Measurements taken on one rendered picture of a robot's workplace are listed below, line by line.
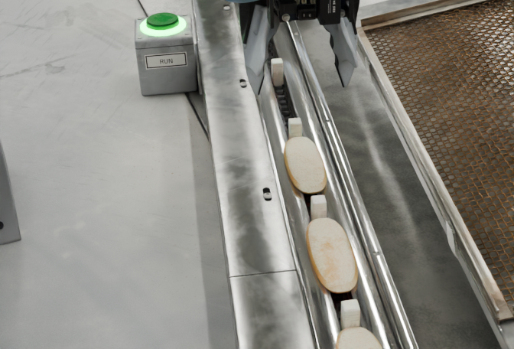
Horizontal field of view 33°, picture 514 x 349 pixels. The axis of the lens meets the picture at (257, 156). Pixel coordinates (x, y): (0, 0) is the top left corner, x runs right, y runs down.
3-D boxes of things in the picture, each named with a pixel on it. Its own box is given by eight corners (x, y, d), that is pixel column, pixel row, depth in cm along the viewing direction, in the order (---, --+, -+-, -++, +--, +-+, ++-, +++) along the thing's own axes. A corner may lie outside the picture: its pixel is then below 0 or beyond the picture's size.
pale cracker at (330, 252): (300, 223, 78) (300, 212, 77) (341, 218, 78) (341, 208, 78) (319, 297, 70) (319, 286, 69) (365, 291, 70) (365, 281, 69)
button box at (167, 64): (142, 92, 113) (132, 14, 107) (202, 86, 114) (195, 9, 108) (142, 123, 106) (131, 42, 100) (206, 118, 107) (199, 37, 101)
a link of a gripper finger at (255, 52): (232, 112, 78) (262, 20, 73) (226, 81, 82) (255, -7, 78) (265, 119, 78) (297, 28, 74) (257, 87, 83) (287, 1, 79)
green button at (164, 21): (147, 25, 106) (145, 13, 105) (179, 22, 106) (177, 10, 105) (147, 39, 102) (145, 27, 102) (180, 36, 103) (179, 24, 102)
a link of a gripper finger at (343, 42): (352, 110, 79) (320, 27, 74) (339, 80, 84) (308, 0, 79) (384, 98, 79) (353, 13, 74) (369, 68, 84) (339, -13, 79)
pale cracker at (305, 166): (278, 141, 90) (278, 132, 89) (314, 138, 90) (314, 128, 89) (293, 197, 81) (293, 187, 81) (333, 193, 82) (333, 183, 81)
